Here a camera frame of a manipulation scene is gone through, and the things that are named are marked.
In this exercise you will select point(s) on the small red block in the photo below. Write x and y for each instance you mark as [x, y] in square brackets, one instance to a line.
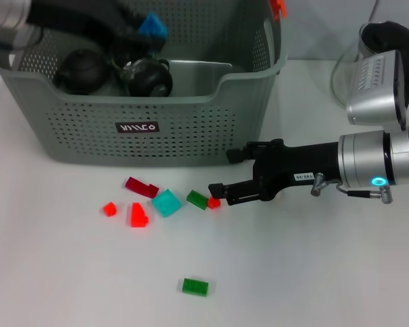
[214, 203]
[110, 208]

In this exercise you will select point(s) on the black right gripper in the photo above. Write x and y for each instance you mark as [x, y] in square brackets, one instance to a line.
[293, 167]

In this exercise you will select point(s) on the bright green block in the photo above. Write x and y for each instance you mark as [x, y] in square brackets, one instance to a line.
[195, 287]

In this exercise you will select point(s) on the red slope block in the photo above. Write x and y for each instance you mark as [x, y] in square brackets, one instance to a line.
[138, 215]

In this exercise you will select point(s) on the dark green block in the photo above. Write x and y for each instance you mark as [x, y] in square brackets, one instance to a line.
[197, 199]

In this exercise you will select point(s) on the dark red long block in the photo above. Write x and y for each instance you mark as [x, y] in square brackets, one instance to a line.
[139, 186]

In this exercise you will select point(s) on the teal square block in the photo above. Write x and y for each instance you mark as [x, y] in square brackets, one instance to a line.
[167, 202]

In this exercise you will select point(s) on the grey perforated storage bin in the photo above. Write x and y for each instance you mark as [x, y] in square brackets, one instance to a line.
[174, 136]

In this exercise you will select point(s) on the blue square block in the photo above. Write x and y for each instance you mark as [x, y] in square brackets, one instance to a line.
[153, 27]

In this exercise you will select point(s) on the black clay teapot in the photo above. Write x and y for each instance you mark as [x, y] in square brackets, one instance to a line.
[82, 71]

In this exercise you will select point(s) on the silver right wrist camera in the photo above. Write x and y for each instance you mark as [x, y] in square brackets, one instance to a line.
[371, 102]

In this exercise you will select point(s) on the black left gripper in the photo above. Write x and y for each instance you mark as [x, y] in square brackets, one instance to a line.
[82, 17]

